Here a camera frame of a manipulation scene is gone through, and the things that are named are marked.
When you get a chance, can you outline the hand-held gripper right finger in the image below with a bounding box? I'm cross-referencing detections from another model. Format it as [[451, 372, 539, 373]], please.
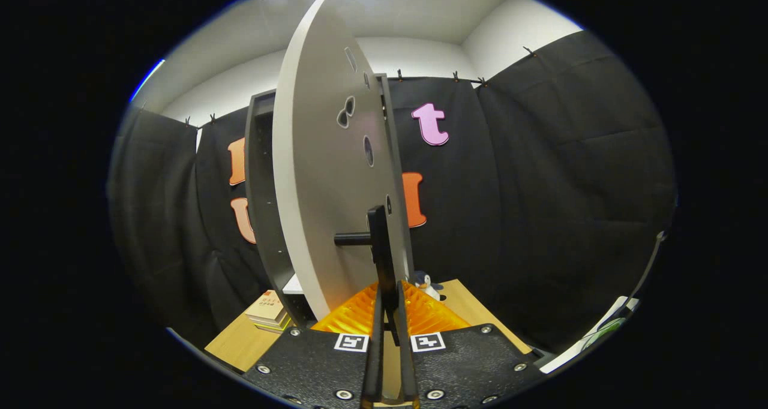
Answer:
[[393, 280, 547, 409]]

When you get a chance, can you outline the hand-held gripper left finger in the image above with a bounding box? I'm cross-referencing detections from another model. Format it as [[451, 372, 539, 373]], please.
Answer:
[[240, 282, 386, 409]]

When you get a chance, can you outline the black door handle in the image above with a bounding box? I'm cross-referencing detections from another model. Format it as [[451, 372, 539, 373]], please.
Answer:
[[334, 205, 401, 347]]

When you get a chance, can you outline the dark grey shoe cabinet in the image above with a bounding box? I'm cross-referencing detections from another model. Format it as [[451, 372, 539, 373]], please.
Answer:
[[245, 73, 416, 329]]

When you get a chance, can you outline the beige shoe cabinet door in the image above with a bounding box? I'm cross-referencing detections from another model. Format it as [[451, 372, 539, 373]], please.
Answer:
[[272, 0, 415, 321]]

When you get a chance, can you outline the penguin plush toy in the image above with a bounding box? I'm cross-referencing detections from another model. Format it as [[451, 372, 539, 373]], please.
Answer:
[[413, 271, 446, 302]]

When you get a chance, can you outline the yellow-edged book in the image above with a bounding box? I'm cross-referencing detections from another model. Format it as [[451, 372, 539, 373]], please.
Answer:
[[255, 315, 293, 335]]

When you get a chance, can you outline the white board edge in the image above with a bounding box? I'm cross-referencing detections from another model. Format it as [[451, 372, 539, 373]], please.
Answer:
[[539, 295, 641, 375]]

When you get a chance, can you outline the black backdrop cloth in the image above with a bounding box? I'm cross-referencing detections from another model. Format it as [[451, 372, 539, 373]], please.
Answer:
[[108, 30, 679, 362]]

